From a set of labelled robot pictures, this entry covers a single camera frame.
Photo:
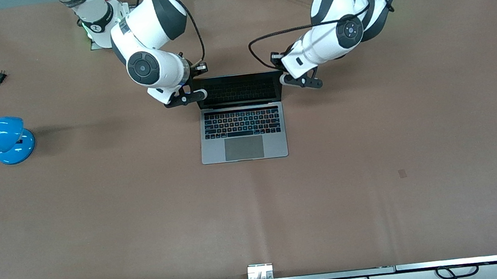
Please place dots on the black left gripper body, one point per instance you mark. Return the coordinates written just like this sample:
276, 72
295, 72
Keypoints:
276, 58

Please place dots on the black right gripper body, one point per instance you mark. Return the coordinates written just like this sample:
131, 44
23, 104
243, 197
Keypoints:
197, 69

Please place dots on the grey laptop with black keyboard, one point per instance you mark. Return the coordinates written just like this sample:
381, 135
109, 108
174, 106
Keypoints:
244, 149

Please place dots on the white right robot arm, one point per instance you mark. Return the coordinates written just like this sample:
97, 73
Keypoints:
153, 23

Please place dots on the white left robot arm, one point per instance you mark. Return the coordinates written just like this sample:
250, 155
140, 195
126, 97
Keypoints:
331, 6

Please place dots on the large table cover mat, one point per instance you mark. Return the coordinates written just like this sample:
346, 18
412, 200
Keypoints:
372, 143

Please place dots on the small square tape patch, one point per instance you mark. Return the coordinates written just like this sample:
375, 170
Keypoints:
402, 173

